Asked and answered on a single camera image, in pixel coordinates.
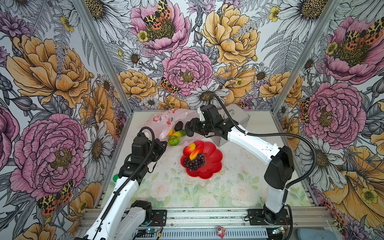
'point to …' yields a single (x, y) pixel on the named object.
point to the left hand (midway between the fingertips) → (168, 146)
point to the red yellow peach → (188, 149)
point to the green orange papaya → (180, 133)
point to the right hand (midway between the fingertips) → (188, 130)
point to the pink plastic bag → (161, 123)
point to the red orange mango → (198, 150)
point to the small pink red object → (220, 231)
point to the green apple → (173, 140)
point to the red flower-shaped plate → (213, 158)
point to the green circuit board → (150, 230)
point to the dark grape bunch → (194, 165)
